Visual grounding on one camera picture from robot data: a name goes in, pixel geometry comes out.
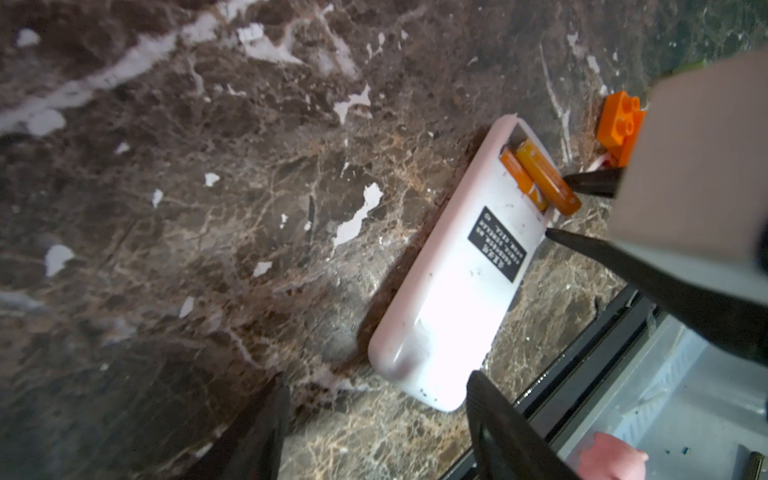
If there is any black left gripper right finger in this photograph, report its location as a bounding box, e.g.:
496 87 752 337
466 371 578 480

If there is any orange AA battery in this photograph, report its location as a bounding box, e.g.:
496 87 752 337
499 148 548 212
514 138 581 216

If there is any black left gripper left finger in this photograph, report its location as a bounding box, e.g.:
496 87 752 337
181 374 291 479

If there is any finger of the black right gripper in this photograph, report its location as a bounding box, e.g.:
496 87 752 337
564 167 624 198
545 228 767 366

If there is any white red remote control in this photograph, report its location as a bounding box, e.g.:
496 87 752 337
368 114 557 412

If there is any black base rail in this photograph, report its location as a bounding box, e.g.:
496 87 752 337
443 287 666 479

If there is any orange toy brick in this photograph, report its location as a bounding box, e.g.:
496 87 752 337
596 91 646 168

